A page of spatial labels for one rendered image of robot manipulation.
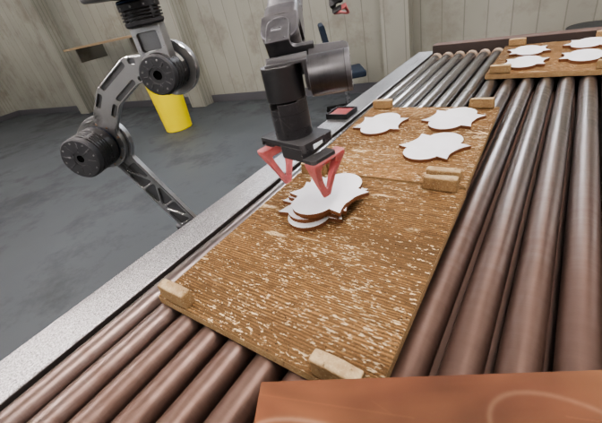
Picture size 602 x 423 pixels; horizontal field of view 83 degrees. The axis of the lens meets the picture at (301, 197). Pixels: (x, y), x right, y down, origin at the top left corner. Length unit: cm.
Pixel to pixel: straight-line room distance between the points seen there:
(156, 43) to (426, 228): 112
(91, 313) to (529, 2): 430
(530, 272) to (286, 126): 38
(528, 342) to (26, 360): 65
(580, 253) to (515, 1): 393
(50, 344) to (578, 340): 68
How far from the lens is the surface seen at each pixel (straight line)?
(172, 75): 135
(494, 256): 55
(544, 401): 29
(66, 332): 67
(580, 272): 56
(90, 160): 165
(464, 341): 45
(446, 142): 82
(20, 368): 67
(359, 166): 76
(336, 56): 49
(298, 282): 50
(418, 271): 50
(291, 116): 50
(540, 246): 58
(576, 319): 50
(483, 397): 28
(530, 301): 51
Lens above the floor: 128
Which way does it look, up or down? 30 degrees down
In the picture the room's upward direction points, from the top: 13 degrees counter-clockwise
